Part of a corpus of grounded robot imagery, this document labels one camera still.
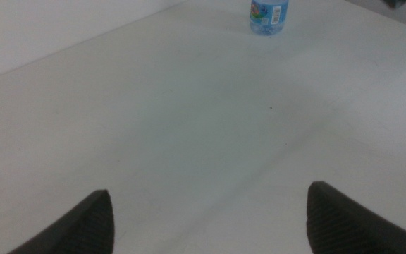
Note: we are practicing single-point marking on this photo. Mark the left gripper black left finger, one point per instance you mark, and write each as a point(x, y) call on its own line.
point(83, 229)

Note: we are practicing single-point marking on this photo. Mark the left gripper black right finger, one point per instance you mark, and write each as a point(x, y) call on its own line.
point(344, 225)

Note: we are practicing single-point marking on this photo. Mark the clear water bottle blue cap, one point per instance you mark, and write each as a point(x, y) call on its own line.
point(269, 17)

